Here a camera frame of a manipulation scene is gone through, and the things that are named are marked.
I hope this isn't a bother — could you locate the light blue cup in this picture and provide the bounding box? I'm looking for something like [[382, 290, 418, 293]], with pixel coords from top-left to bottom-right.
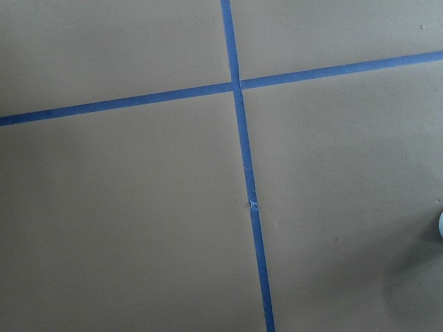
[[438, 213, 443, 238]]

